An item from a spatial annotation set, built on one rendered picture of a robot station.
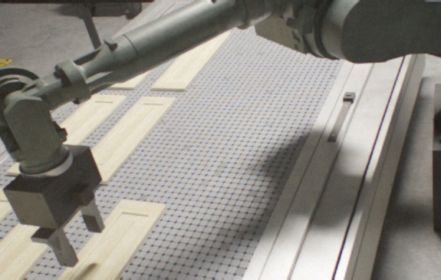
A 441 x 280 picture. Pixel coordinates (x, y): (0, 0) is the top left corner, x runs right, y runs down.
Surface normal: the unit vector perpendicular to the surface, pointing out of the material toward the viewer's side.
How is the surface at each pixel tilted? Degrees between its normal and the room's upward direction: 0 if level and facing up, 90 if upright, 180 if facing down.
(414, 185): 0
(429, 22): 90
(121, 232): 0
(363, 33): 90
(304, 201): 0
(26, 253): 11
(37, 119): 90
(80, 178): 90
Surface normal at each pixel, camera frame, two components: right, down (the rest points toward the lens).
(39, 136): 0.54, 0.37
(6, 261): -0.19, -0.82
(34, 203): -0.37, 0.57
